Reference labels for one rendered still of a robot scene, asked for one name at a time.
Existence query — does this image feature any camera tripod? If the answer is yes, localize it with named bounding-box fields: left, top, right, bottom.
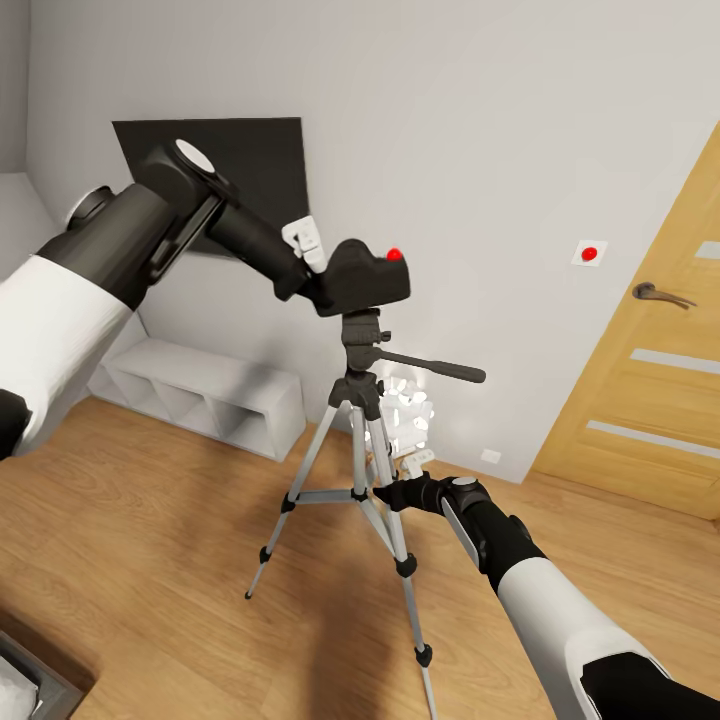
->
left=245, top=307, right=486, bottom=720

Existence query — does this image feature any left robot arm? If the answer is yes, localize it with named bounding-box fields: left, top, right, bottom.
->
left=0, top=138, right=333, bottom=461

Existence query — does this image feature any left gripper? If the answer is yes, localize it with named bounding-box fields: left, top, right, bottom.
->
left=234, top=216, right=333, bottom=306

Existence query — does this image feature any digital camera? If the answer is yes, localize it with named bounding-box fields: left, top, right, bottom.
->
left=309, top=238, right=411, bottom=317

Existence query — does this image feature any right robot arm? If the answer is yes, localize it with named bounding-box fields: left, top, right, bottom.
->
left=373, top=449, right=720, bottom=720

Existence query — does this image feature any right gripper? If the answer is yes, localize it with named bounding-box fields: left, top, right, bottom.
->
left=373, top=471, right=431, bottom=512

